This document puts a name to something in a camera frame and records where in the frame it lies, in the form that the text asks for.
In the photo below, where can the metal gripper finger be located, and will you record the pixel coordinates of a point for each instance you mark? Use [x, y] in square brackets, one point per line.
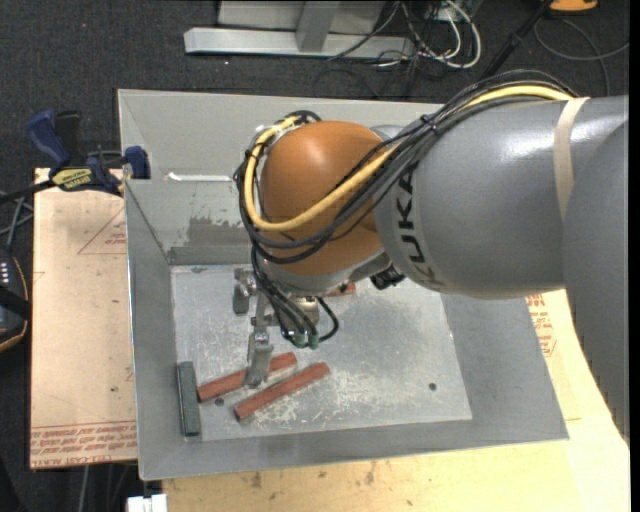
[241, 300]
[260, 362]

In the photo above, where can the red-brown flat block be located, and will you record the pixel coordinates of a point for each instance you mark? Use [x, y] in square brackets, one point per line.
[220, 386]
[285, 391]
[347, 289]

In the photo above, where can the brown cardboard board red print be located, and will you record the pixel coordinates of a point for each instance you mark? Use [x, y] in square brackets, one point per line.
[80, 300]

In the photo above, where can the dark green flat block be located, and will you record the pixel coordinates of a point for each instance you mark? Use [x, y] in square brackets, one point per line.
[189, 400]

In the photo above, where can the grey metal bin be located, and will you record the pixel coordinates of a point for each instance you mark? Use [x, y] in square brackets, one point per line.
[390, 350]

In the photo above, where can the black cylinder on white bracket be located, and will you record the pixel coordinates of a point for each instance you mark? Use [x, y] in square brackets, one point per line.
[387, 277]

